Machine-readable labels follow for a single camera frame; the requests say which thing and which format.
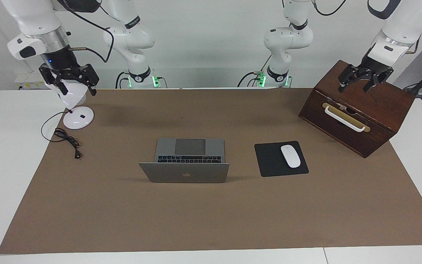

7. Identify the brass handle plate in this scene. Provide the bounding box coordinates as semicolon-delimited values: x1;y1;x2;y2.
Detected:
322;102;371;133

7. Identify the silver grey laptop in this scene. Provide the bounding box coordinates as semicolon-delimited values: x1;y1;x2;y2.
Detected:
139;138;230;183

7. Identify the brown table mat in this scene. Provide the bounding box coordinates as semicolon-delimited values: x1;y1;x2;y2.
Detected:
0;88;422;254

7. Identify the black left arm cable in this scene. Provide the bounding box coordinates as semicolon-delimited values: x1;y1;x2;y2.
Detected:
312;0;347;16

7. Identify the white wall socket strip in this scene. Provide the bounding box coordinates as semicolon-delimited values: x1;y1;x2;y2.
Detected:
15;71;47;90

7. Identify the white desk lamp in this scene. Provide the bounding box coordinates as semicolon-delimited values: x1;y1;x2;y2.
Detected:
54;81;95;130

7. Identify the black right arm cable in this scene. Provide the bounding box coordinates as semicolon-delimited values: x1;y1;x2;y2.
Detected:
55;0;115;63

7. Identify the black lamp power cable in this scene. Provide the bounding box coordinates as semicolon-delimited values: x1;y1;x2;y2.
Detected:
41;110;83;160

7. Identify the black mouse pad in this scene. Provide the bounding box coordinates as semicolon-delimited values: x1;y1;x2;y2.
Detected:
254;141;309;177

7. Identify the white box handle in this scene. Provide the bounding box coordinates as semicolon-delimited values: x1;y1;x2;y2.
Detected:
324;106;366;132

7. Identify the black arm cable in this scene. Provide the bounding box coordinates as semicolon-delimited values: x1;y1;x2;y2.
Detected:
55;0;115;63
312;0;347;16

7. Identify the white computer mouse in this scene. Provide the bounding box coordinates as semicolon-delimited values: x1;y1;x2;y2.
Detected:
281;145;301;168

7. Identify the dark brown wooden box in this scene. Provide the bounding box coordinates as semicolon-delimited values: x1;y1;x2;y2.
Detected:
298;60;415;158

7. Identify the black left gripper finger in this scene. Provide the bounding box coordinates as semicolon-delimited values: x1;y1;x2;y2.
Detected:
338;75;352;93
363;78;378;93

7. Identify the black base cable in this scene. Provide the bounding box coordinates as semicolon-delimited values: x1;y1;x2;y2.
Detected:
115;71;129;89
237;55;272;88

